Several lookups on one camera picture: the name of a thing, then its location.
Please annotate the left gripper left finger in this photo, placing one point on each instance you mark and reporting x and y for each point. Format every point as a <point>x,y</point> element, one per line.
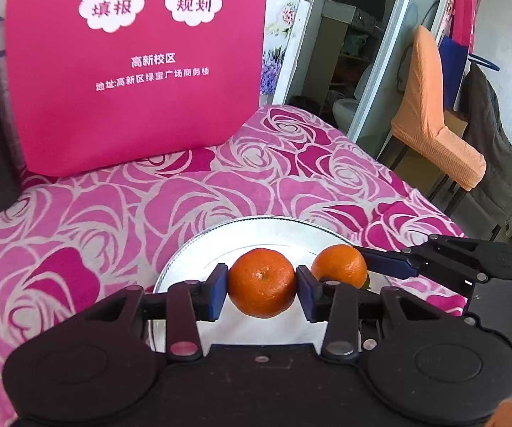
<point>182,306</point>

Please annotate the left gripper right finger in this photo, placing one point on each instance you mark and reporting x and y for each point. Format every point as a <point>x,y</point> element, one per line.
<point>351,314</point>

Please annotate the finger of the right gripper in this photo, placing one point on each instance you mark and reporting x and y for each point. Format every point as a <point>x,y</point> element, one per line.
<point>389,263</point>

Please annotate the mandarin orange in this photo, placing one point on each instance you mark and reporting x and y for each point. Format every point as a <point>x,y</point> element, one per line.
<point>343,263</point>
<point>262,283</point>

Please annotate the person's right hand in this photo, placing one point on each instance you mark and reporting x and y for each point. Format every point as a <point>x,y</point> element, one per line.
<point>502,416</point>

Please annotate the dark grey jacket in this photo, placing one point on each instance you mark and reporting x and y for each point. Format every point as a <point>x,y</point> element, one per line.
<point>488,207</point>

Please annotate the pink rose tablecloth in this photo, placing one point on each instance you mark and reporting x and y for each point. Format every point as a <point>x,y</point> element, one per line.
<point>69,242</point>

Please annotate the orange covered chair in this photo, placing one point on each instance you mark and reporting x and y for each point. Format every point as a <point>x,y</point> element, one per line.
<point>420,121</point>

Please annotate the blue bag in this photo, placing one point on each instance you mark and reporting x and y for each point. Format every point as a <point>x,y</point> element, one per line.
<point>454,57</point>

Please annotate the magenta paper bag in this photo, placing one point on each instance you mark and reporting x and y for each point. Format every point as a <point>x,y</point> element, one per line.
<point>95,83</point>

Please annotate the hanging pink bag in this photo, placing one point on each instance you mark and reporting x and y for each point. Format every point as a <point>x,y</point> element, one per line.
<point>463,22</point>

